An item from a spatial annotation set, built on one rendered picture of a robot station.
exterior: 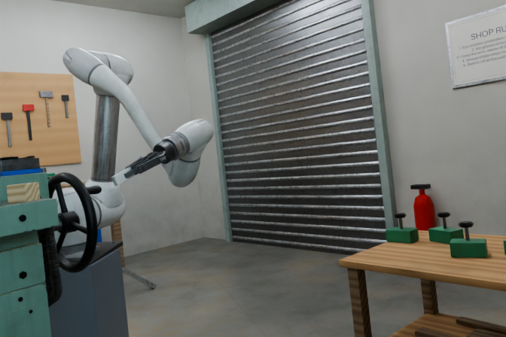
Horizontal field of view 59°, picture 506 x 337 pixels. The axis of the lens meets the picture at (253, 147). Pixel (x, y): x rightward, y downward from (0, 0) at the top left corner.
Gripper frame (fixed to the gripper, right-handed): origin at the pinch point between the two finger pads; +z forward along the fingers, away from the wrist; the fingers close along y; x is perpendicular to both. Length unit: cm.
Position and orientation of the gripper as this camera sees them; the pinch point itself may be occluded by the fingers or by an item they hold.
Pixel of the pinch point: (123, 176)
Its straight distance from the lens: 146.2
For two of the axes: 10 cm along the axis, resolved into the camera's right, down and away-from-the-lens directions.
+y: 7.6, -0.9, -6.4
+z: -5.6, 4.0, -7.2
